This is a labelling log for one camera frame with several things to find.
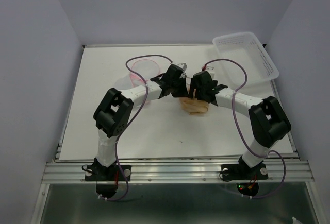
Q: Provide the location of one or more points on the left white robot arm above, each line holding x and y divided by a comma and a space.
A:
113, 113

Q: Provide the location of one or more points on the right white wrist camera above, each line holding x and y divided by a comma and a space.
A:
210, 70

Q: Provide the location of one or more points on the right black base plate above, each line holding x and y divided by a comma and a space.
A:
230, 172

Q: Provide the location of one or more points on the aluminium mounting rail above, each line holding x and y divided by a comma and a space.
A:
197, 170

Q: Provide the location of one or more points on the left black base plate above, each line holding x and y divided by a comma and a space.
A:
113, 174

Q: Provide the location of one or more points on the white plastic basket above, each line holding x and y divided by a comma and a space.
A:
246, 49

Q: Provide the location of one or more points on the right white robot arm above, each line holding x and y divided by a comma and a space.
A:
269, 122

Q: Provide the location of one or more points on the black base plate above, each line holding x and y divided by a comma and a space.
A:
230, 172
113, 174

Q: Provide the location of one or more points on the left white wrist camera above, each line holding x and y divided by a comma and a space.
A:
183, 66

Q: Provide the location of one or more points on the white mesh laundry bag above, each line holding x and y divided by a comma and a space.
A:
134, 86

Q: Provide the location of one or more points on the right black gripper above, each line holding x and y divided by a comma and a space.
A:
193, 85

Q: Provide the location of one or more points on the beige bra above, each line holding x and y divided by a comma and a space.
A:
194, 106

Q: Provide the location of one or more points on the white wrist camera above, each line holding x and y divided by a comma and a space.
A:
183, 66
210, 70

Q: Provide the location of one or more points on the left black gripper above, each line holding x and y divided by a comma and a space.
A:
183, 92

